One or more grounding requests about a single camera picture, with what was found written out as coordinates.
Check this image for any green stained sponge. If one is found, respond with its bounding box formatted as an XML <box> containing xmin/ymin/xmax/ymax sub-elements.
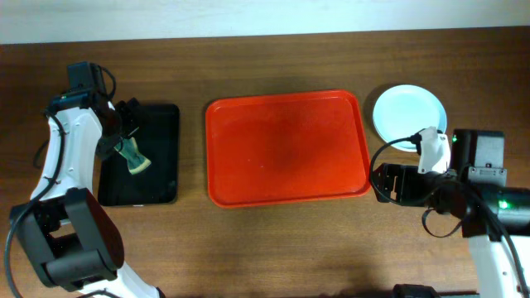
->
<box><xmin>114</xmin><ymin>137</ymin><xmax>151</xmax><ymax>175</ymax></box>

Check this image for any light blue plate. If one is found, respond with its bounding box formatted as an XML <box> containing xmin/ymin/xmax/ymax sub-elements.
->
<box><xmin>372</xmin><ymin>84</ymin><xmax>447</xmax><ymax>147</ymax></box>

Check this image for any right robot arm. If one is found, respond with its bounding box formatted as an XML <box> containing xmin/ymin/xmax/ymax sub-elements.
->
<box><xmin>369</xmin><ymin>161</ymin><xmax>529</xmax><ymax>297</ymax></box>

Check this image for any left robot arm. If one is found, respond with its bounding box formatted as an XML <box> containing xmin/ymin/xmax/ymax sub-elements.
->
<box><xmin>4</xmin><ymin>94</ymin><xmax>163</xmax><ymax>297</ymax></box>

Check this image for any black rectangular tray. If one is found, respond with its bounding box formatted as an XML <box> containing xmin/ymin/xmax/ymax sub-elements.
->
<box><xmin>98</xmin><ymin>103</ymin><xmax>180</xmax><ymax>206</ymax></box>

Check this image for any red plastic tray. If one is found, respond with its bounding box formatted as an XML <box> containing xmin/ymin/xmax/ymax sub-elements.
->
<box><xmin>205</xmin><ymin>89</ymin><xmax>370</xmax><ymax>209</ymax></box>

